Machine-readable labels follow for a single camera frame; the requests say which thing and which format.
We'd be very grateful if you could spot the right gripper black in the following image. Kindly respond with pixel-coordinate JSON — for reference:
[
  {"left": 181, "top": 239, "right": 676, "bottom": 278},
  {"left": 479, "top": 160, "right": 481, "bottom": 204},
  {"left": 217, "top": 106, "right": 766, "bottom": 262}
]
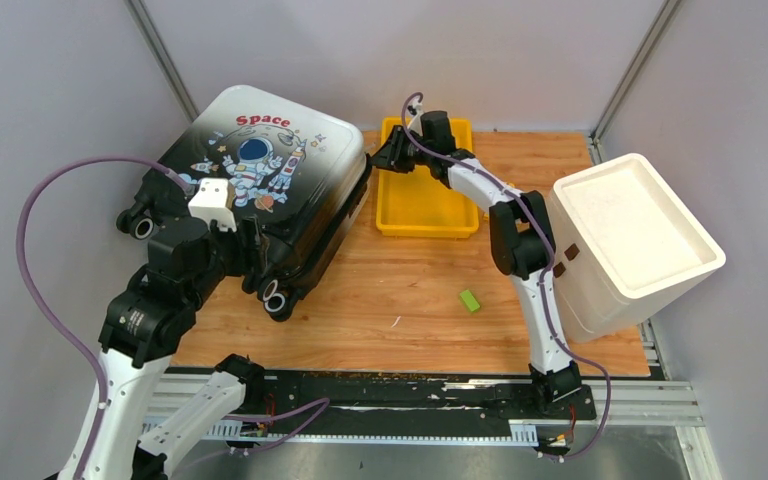
[{"left": 369, "top": 126, "right": 433, "bottom": 175}]

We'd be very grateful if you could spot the black white space suitcase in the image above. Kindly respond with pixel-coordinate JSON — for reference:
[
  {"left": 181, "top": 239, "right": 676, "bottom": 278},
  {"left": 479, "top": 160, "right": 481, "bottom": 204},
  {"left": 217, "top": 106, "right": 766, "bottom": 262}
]
[{"left": 116, "top": 85, "right": 371, "bottom": 322}]

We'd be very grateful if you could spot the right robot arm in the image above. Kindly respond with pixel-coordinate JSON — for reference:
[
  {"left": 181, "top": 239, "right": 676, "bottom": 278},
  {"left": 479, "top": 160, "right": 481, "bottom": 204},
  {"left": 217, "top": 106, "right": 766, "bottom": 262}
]
[{"left": 367, "top": 111, "right": 582, "bottom": 418}]

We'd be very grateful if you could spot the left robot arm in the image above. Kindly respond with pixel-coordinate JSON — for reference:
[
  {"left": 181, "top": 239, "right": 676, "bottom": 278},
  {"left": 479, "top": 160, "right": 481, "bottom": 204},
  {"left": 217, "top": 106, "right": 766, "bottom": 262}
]
[{"left": 54, "top": 217, "right": 267, "bottom": 479}]

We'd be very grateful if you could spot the yellow plastic tray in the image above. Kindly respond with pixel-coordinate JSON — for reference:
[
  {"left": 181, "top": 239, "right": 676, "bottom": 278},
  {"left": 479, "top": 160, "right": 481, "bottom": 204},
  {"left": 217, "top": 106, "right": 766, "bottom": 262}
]
[{"left": 375, "top": 116, "right": 481, "bottom": 240}]

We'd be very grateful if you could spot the small green block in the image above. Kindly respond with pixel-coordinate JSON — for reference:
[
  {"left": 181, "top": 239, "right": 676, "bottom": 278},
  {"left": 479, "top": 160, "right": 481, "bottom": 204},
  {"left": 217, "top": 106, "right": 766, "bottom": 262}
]
[{"left": 459, "top": 290, "right": 481, "bottom": 313}]

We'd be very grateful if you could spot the white drawer cabinet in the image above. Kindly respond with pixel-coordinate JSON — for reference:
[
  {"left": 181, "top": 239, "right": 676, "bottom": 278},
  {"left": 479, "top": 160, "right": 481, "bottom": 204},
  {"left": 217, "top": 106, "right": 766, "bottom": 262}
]
[{"left": 547, "top": 153, "right": 726, "bottom": 343}]

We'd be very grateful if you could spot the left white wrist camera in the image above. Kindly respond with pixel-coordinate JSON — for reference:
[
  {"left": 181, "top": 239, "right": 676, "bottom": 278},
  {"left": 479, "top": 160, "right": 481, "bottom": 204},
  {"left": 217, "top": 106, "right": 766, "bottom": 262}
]
[{"left": 187, "top": 178, "right": 237, "bottom": 232}]

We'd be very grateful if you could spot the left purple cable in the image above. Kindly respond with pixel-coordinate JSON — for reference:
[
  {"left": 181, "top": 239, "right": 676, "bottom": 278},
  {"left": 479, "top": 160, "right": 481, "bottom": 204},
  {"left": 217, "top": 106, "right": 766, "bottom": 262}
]
[{"left": 16, "top": 156, "right": 193, "bottom": 480}]

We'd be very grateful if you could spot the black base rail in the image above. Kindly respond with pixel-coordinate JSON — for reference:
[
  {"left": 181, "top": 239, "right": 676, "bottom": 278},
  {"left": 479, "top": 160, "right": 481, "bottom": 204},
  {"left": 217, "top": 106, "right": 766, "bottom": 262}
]
[{"left": 232, "top": 370, "right": 597, "bottom": 438}]

